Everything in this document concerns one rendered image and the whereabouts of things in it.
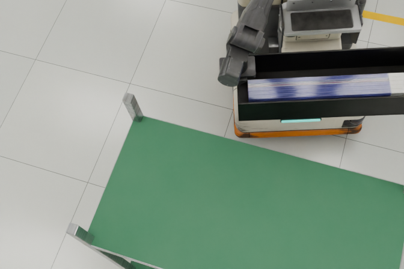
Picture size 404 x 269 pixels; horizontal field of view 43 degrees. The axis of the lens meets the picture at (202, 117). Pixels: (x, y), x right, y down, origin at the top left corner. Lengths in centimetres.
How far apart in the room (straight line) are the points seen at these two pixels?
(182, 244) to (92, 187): 122
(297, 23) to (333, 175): 51
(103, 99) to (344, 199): 166
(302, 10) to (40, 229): 168
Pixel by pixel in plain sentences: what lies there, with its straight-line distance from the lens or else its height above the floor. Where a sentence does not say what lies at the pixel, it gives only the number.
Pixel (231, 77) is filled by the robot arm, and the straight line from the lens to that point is 132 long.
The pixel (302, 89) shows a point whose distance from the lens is 159.
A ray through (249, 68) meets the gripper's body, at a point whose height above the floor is 119.
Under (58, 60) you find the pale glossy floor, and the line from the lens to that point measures 308.
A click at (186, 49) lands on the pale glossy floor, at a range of 293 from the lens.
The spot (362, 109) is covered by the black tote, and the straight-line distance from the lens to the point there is 158.
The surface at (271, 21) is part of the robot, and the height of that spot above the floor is 59.
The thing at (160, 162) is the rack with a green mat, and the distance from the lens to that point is 162.
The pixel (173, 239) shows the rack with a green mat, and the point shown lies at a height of 95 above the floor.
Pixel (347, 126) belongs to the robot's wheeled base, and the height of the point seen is 15.
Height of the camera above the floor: 246
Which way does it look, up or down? 65 degrees down
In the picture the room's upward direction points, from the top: 12 degrees counter-clockwise
